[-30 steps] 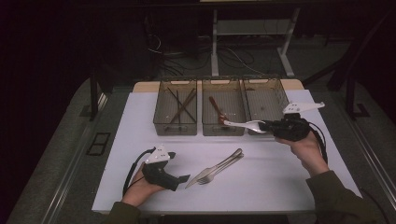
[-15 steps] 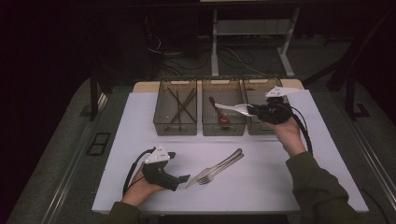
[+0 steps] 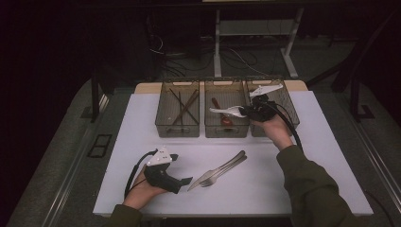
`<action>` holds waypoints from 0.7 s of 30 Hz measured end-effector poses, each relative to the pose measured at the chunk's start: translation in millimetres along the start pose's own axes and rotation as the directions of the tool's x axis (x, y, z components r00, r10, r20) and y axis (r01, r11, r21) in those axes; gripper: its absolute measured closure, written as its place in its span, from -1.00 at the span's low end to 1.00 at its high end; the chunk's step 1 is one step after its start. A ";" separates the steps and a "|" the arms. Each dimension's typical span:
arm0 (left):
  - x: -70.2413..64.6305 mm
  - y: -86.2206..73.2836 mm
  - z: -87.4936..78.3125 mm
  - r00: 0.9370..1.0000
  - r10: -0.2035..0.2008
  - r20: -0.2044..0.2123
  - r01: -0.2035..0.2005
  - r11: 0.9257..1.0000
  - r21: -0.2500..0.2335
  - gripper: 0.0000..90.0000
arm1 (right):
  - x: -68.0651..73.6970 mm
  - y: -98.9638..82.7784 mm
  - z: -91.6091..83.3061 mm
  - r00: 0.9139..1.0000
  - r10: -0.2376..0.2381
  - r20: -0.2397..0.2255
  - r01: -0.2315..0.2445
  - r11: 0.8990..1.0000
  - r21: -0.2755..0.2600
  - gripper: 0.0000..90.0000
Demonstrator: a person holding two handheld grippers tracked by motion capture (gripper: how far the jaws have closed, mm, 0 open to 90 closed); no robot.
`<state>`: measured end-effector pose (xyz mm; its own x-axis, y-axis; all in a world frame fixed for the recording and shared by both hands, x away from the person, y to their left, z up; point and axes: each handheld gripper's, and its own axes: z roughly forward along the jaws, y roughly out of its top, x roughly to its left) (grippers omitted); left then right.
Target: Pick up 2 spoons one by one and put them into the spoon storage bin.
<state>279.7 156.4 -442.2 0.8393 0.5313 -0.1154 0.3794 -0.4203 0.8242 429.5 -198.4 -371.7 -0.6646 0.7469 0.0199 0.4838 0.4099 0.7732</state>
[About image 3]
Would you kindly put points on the white table sheet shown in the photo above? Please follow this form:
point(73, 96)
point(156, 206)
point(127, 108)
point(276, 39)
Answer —
point(236, 203)

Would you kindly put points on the white metal desk frame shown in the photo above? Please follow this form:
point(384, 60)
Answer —
point(217, 47)

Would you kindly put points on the person's left hand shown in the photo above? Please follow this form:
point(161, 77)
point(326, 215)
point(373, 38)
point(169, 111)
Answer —
point(142, 194)

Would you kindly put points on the brown translucent plastic bin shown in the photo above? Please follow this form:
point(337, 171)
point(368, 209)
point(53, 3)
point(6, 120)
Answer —
point(164, 110)
point(235, 94)
point(285, 94)

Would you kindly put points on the metal fork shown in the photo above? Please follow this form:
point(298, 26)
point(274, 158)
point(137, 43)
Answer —
point(209, 182)

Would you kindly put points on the black chopstick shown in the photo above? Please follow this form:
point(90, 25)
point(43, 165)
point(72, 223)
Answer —
point(180, 97)
point(175, 94)

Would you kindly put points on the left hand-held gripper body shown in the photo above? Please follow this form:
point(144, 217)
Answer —
point(162, 179)

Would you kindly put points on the person's right hand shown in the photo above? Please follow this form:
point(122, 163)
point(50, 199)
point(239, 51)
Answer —
point(277, 132)

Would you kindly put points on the brown wooden spoon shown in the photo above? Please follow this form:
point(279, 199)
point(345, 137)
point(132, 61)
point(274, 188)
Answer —
point(226, 121)

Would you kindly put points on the silver forks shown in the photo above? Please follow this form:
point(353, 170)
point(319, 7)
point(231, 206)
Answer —
point(205, 176)

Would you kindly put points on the white ceramic spoon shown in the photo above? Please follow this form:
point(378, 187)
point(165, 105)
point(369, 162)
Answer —
point(227, 111)

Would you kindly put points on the black metal stand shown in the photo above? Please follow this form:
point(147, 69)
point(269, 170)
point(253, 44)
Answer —
point(355, 97)
point(94, 94)

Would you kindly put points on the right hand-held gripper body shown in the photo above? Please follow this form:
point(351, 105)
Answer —
point(261, 110)

